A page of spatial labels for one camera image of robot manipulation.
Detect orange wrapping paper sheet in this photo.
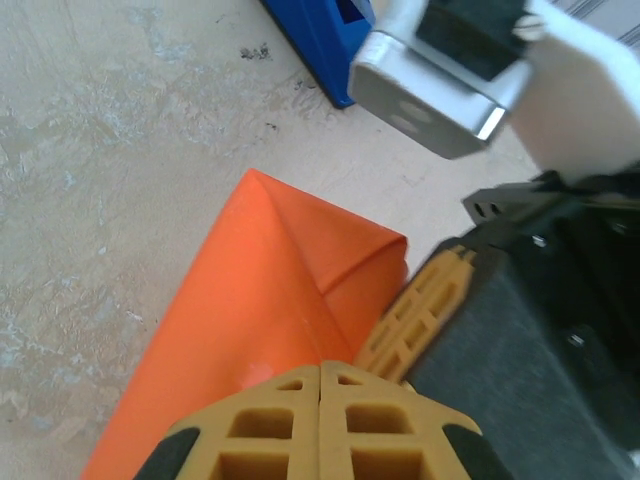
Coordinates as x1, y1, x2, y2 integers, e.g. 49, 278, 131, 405
79, 168, 409, 480

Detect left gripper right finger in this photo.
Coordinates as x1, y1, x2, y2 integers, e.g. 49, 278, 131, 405
319, 361, 516, 480

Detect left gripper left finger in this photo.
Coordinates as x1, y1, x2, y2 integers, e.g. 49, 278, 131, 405
132, 364, 320, 480

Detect blue tape dispenser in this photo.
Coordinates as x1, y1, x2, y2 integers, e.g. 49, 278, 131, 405
259, 0, 377, 110

